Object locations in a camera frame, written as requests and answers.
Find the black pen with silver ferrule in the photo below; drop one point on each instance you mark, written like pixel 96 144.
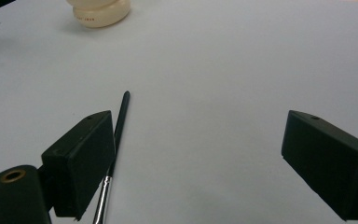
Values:
pixel 122 118

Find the cream ceramic cup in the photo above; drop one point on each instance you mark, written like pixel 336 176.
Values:
pixel 101 14

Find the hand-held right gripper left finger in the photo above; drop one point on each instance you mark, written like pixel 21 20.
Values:
pixel 80 161

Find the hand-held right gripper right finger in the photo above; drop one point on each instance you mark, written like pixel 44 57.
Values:
pixel 329 165

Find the white table sheet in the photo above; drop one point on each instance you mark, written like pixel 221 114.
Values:
pixel 217 68

